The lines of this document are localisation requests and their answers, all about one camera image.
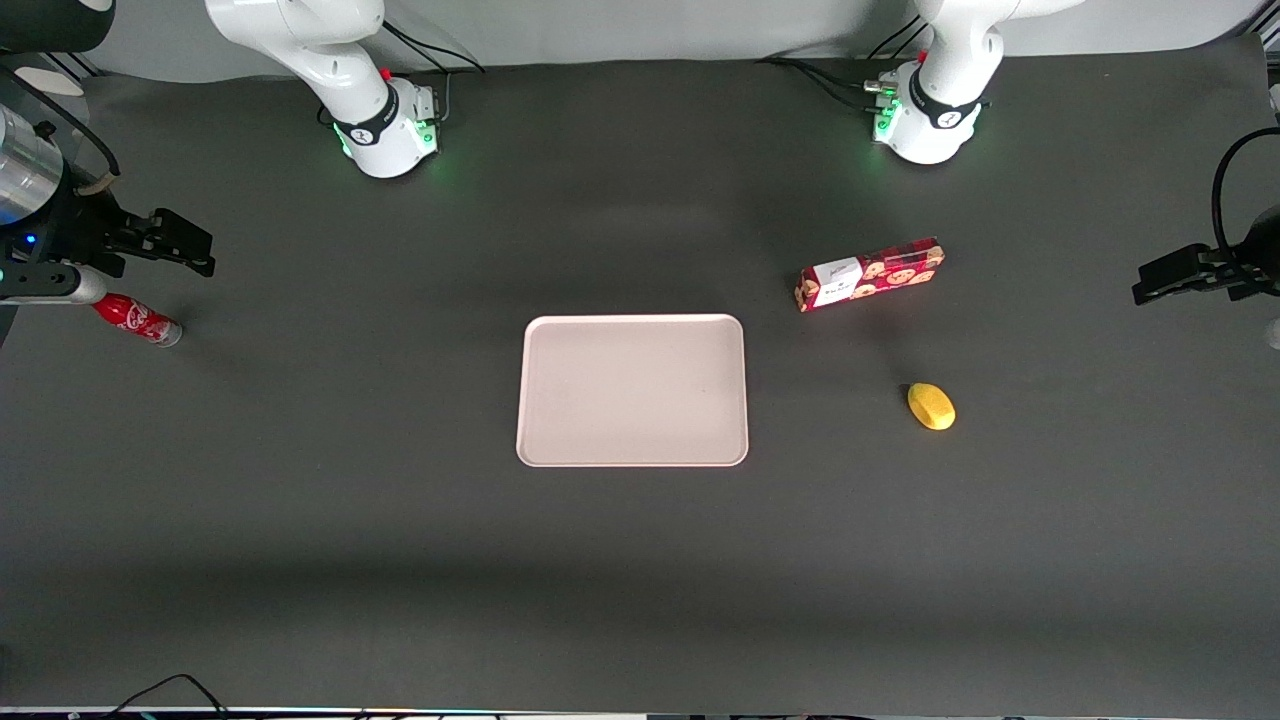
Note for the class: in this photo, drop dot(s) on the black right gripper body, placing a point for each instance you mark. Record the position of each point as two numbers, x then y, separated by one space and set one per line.
72 226

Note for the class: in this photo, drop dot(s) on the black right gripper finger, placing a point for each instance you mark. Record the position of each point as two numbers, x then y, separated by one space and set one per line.
175 258
180 232

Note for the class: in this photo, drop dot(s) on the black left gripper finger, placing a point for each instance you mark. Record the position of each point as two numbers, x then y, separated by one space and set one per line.
1170 287
1180 258

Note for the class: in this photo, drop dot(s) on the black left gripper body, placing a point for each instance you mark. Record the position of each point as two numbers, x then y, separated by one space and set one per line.
1258 246

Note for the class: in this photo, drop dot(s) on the red coke bottle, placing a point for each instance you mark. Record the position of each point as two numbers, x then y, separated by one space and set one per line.
140 320

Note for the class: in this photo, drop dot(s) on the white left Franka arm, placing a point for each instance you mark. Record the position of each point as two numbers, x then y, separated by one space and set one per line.
940 110

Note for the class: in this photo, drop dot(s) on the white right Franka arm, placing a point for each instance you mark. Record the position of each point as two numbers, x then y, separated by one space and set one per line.
372 128

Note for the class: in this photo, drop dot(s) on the pale pink rectangular tray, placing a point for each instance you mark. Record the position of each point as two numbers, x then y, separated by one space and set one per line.
632 390

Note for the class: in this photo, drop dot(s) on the white oval disc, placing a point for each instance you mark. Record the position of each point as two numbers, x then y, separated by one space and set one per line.
50 81

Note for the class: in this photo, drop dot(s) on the yellow lemon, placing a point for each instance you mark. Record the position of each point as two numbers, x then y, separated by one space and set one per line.
931 406

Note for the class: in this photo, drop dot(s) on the red cookie box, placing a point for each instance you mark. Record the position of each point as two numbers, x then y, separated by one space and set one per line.
870 274

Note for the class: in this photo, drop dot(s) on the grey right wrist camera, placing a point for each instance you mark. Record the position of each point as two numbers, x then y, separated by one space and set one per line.
55 285

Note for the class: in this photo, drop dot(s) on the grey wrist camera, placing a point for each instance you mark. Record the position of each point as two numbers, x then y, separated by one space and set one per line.
1273 335
55 285

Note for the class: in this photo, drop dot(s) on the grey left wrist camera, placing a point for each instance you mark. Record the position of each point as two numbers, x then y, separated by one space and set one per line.
1273 335

